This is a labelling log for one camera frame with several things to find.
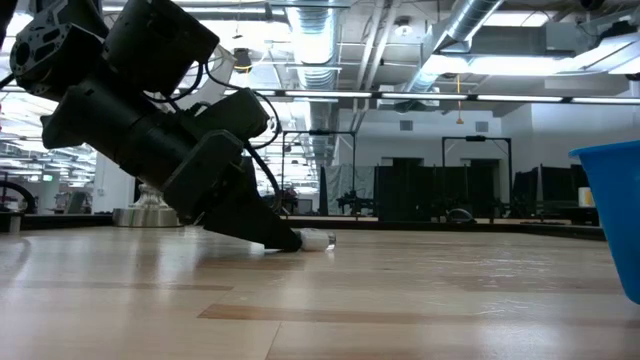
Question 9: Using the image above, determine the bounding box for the black partition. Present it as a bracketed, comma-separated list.
[373, 164, 501, 222]
[509, 164, 591, 211]

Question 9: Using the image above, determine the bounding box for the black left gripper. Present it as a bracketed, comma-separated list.
[119, 118, 305, 253]

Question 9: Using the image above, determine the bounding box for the grey tarp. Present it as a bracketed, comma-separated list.
[319, 163, 376, 216]

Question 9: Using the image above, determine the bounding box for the black ceiling device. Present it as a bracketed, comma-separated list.
[232, 47, 254, 74]

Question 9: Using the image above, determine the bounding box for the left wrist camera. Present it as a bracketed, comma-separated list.
[192, 88, 271, 149]

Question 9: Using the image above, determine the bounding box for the long ceiling light strip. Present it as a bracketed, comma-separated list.
[222, 88, 640, 105]

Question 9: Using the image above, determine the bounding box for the yellow hanging cord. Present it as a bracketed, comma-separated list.
[453, 73, 464, 126]

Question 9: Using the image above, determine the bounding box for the silver ventilation duct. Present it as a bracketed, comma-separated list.
[402, 0, 504, 96]
[285, 0, 342, 169]

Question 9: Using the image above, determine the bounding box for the blue plastic basket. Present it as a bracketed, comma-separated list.
[568, 140, 640, 305]

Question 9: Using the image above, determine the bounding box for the black cable loop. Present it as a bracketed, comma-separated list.
[443, 208, 477, 225]

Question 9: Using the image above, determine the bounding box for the black frame stand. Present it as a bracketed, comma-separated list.
[441, 134, 513, 221]
[281, 129, 357, 216]

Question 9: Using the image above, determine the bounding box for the black table frame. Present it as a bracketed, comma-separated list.
[0, 210, 606, 241]

